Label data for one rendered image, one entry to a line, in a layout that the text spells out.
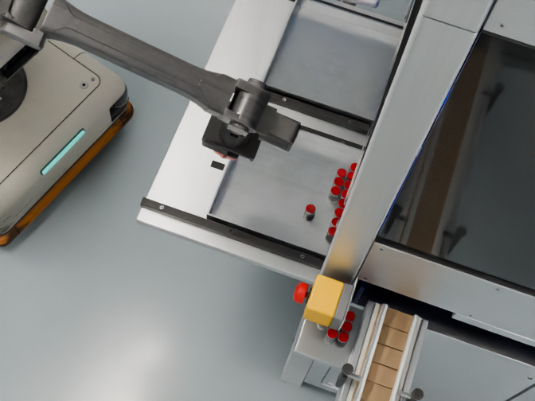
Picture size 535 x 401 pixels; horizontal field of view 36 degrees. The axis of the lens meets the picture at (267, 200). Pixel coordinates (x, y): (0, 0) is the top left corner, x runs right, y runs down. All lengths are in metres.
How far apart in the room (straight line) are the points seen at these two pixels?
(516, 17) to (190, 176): 1.06
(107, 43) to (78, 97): 1.29
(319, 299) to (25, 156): 1.25
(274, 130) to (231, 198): 0.40
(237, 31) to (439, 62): 1.09
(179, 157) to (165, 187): 0.08
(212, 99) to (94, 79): 1.34
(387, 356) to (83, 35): 0.82
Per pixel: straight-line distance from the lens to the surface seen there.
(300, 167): 1.82
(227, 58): 1.95
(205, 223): 1.73
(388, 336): 1.66
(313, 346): 1.69
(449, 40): 0.92
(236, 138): 1.47
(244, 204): 1.77
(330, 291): 1.56
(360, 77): 1.95
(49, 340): 2.63
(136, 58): 1.33
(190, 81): 1.34
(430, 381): 2.09
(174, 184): 1.79
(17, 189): 2.53
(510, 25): 0.89
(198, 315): 2.61
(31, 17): 1.35
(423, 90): 1.01
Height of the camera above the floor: 2.50
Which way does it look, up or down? 66 degrees down
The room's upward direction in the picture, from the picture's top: 9 degrees clockwise
